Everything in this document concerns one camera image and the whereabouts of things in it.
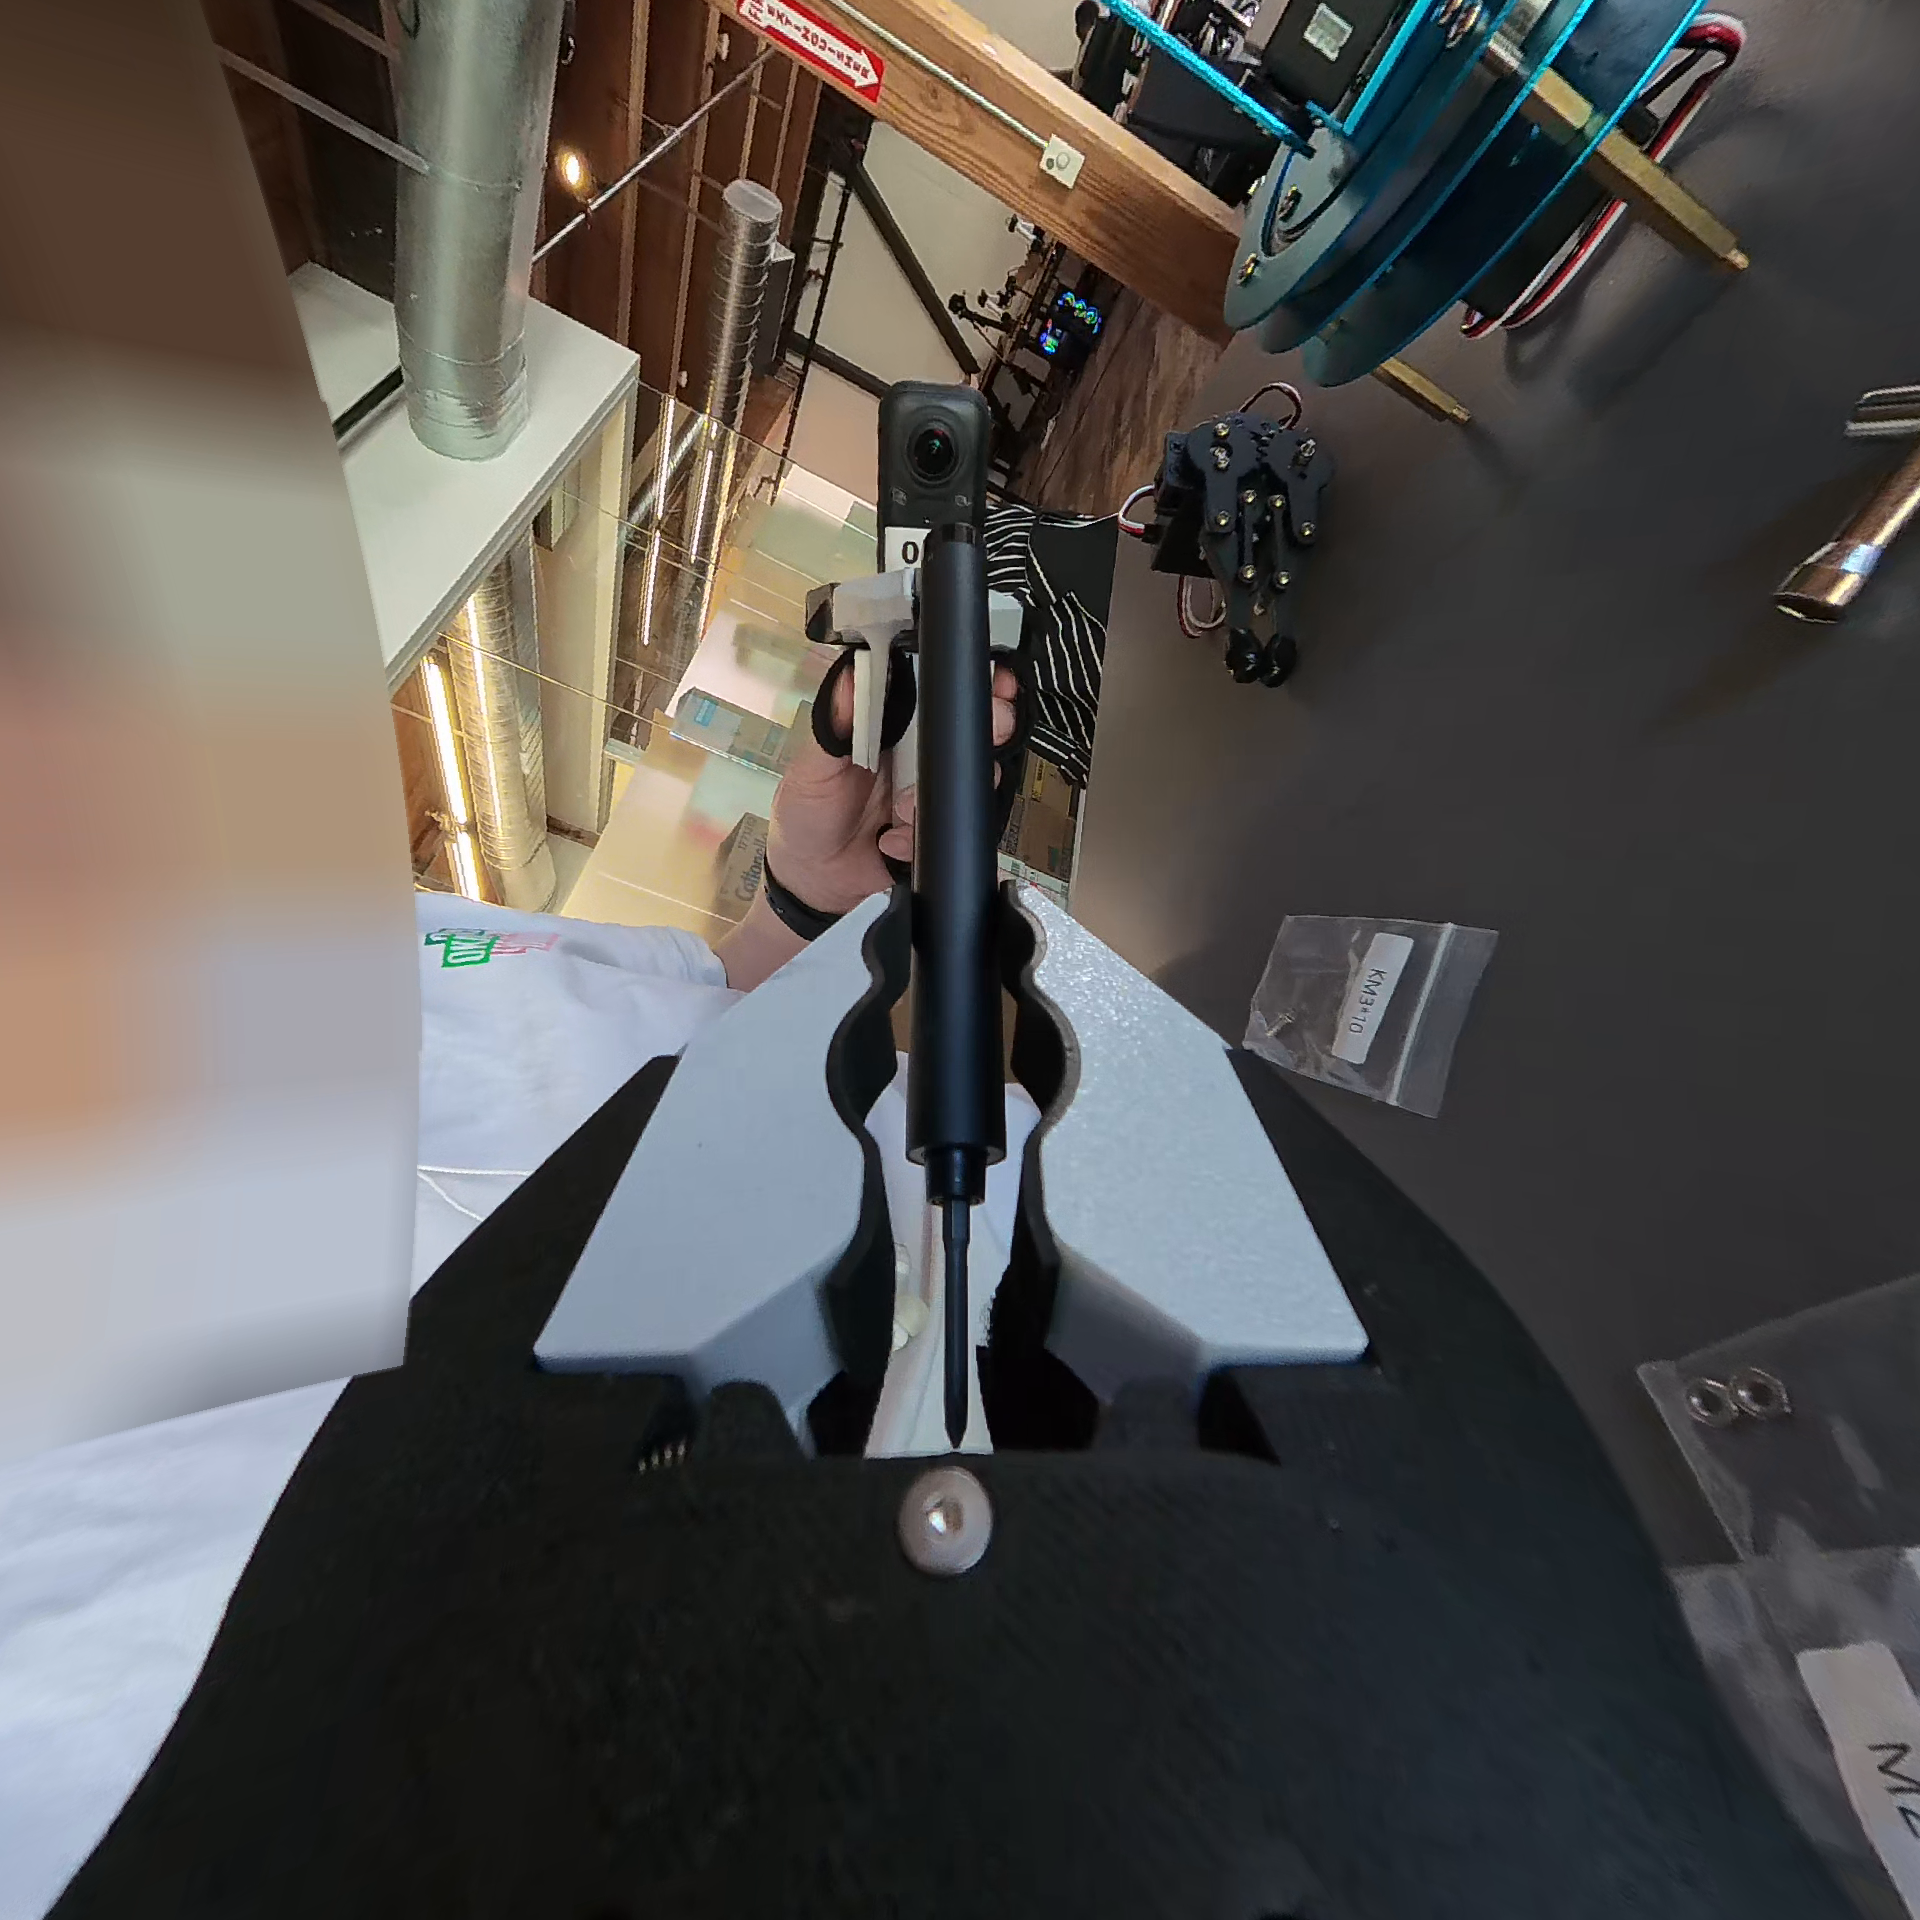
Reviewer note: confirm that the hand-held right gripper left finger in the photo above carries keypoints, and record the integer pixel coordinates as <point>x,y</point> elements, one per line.
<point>722,1201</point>

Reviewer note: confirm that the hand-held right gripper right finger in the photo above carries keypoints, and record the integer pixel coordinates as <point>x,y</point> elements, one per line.
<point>1200,1201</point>

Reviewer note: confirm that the black screwdriver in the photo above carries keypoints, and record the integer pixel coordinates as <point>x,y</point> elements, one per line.
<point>956,901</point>

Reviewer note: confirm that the person's left forearm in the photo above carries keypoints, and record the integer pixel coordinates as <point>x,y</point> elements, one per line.
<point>757,954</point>

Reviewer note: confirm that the blue toy robot arm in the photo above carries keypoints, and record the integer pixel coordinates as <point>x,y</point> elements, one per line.
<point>1319,224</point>

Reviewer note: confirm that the person's left hand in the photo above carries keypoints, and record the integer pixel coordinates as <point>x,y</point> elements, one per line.
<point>834,825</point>

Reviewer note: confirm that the black white striped cloth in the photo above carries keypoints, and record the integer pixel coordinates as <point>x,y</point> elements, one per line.
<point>1072,630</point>

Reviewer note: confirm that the person's white shirt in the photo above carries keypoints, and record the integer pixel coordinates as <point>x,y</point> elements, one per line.
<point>525,1079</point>

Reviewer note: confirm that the small clear screw bag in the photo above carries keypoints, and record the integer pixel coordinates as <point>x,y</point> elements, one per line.
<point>1350,1021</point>

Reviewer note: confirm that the black wristband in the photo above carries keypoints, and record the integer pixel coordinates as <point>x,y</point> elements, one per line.
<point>788,901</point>

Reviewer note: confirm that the black robot claw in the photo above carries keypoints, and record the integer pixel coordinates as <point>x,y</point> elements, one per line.
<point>1253,511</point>

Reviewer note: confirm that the small brown cardboard box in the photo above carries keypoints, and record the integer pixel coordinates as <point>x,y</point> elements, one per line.
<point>746,869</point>

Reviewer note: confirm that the red white sign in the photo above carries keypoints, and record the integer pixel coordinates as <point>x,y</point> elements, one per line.
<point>820,44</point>

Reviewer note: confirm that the long ceiling light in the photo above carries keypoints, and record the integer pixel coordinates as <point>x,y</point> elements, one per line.
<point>438,714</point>

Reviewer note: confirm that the clear bag with nuts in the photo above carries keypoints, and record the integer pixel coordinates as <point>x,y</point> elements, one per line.
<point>1800,1454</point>

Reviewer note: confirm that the clear bag with white label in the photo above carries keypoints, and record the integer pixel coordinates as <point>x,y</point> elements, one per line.
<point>1830,1725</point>

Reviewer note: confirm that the metal socket wrench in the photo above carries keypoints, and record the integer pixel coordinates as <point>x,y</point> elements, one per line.
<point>1852,546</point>

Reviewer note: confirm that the silver metal part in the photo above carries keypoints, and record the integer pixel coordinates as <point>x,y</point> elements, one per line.
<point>1887,413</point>

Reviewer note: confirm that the ribbed silver ventilation duct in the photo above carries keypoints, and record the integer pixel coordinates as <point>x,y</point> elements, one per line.
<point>503,720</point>

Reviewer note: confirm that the large silver ventilation duct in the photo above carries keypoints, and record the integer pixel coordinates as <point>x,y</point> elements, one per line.
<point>475,224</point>

